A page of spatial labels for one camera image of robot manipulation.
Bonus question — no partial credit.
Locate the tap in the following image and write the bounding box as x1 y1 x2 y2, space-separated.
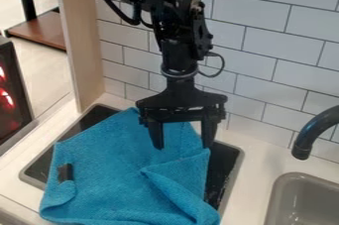
289 104 339 162

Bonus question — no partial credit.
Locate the blue cloth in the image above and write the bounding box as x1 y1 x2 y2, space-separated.
38 106 223 225

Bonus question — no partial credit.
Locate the toy sink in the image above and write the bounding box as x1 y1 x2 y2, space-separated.
263 171 339 225

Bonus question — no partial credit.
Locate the wooden table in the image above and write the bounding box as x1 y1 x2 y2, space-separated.
2 6 68 53

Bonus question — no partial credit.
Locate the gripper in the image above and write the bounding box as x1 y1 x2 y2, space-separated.
135 73 230 151

